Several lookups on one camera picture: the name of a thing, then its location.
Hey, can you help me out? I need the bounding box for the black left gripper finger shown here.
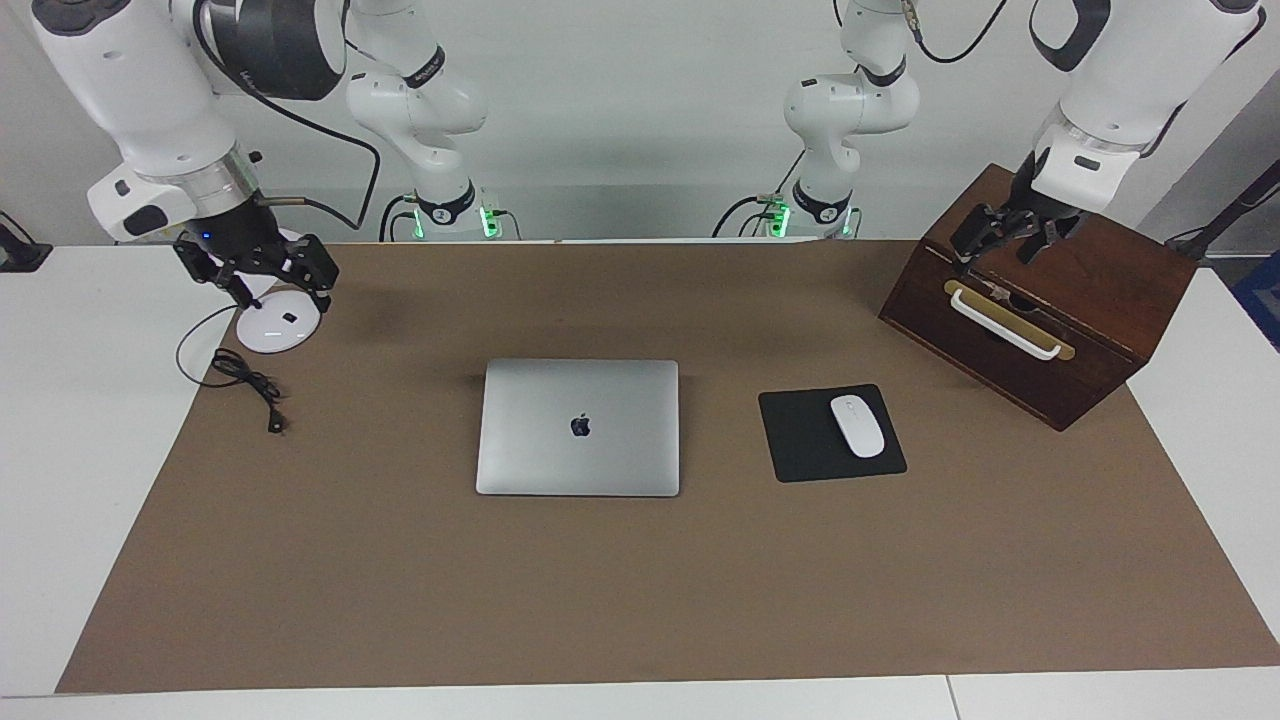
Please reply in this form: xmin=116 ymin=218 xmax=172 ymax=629
xmin=1020 ymin=225 xmax=1066 ymax=266
xmin=950 ymin=208 xmax=1016 ymax=273

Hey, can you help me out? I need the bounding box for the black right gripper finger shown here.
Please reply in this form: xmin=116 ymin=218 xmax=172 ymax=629
xmin=290 ymin=235 xmax=339 ymax=315
xmin=172 ymin=238 xmax=263 ymax=313

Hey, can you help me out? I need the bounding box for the silver laptop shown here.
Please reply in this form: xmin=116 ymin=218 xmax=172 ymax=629
xmin=476 ymin=358 xmax=681 ymax=498

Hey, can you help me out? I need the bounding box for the dark brown wooden box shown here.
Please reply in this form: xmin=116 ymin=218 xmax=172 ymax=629
xmin=878 ymin=163 xmax=1199 ymax=432

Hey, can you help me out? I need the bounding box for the white desk lamp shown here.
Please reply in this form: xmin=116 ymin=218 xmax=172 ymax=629
xmin=236 ymin=228 xmax=323 ymax=354

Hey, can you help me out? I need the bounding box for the black stand pole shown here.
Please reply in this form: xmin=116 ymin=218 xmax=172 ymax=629
xmin=1165 ymin=158 xmax=1280 ymax=263

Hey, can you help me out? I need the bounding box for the blue bin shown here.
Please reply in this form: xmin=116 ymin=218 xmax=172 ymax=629
xmin=1232 ymin=250 xmax=1280 ymax=351

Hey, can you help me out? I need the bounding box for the white computer mouse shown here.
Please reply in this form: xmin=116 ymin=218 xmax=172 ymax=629
xmin=830 ymin=395 xmax=887 ymax=459

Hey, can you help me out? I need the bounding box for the black mouse pad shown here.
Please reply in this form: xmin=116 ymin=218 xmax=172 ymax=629
xmin=758 ymin=383 xmax=908 ymax=484

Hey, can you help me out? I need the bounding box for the brown table mat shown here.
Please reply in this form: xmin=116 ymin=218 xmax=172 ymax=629
xmin=55 ymin=240 xmax=1280 ymax=694

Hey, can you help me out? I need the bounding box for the black right arm base cable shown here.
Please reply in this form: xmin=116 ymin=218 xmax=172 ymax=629
xmin=378 ymin=193 xmax=416 ymax=243

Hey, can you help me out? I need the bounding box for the black arm base cable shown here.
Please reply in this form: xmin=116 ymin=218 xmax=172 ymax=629
xmin=378 ymin=193 xmax=416 ymax=243
xmin=712 ymin=150 xmax=806 ymax=239

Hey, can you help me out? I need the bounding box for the white box handle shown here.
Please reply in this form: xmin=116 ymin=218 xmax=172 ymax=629
xmin=948 ymin=288 xmax=1063 ymax=361

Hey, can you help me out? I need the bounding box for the black lamp power cable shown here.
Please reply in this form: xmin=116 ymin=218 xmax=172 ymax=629
xmin=176 ymin=303 xmax=288 ymax=435

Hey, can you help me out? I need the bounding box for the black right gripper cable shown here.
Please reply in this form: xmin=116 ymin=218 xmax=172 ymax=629
xmin=195 ymin=0 xmax=383 ymax=231

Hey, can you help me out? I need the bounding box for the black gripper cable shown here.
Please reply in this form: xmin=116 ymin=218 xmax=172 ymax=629
xmin=900 ymin=0 xmax=1266 ymax=161
xmin=195 ymin=0 xmax=383 ymax=231

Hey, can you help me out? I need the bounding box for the brass handle backing plate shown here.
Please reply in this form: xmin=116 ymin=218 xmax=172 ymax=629
xmin=943 ymin=280 xmax=1076 ymax=362

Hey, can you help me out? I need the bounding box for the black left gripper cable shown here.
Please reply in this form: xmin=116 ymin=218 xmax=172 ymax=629
xmin=900 ymin=0 xmax=1266 ymax=161

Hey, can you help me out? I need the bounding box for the black clamp mount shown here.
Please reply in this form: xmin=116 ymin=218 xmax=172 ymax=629
xmin=0 ymin=210 xmax=53 ymax=273

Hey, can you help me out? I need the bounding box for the black left arm base cable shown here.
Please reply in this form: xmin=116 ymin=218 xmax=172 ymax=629
xmin=712 ymin=150 xmax=806 ymax=239

